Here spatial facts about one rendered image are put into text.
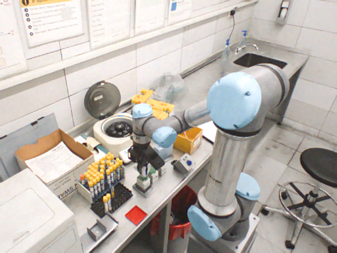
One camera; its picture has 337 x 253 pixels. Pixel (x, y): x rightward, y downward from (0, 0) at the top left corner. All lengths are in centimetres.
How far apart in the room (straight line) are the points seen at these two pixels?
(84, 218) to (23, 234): 39
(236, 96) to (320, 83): 270
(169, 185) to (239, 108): 78
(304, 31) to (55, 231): 285
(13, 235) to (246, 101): 68
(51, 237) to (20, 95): 69
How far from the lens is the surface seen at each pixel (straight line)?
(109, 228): 111
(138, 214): 118
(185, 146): 142
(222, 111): 60
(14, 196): 94
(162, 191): 126
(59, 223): 84
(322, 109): 336
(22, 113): 136
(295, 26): 315
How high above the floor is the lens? 185
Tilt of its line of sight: 33 degrees down
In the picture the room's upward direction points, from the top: 1 degrees clockwise
